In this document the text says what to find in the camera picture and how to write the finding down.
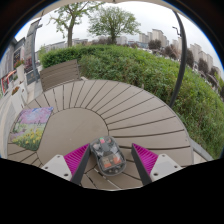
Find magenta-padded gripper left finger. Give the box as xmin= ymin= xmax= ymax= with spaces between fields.
xmin=41 ymin=143 xmax=92 ymax=186

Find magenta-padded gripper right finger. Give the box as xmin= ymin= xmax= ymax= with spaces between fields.
xmin=131 ymin=143 xmax=184 ymax=187

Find transparent grey computer mouse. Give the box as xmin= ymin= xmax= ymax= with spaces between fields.
xmin=89 ymin=135 xmax=128 ymax=178

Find flower landscape print mouse pad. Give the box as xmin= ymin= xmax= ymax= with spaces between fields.
xmin=9 ymin=106 xmax=54 ymax=152

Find white planter with red flowers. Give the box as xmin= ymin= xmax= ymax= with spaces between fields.
xmin=14 ymin=59 xmax=28 ymax=84
xmin=10 ymin=85 xmax=26 ymax=113

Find brown slatted outdoor chair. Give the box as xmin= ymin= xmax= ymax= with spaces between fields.
xmin=39 ymin=59 xmax=83 ymax=93

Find green hedge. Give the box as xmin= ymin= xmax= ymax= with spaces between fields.
xmin=39 ymin=44 xmax=224 ymax=159

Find black curved umbrella pole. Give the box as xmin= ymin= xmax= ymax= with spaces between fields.
xmin=168 ymin=9 xmax=188 ymax=108

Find grey shopfront building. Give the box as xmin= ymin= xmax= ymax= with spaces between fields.
xmin=0 ymin=36 xmax=26 ymax=98

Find tall grey sign pillar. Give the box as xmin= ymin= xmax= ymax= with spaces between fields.
xmin=23 ymin=18 xmax=44 ymax=84

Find distant apartment buildings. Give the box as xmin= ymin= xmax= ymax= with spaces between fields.
xmin=43 ymin=28 xmax=221 ymax=78

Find thin-crowned leaning tree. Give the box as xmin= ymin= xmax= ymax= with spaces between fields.
xmin=48 ymin=1 xmax=101 ymax=48

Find round dense green tree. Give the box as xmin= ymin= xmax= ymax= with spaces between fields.
xmin=87 ymin=5 xmax=142 ymax=45

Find beige umbrella canopy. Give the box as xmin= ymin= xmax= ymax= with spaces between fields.
xmin=31 ymin=0 xmax=178 ymax=19

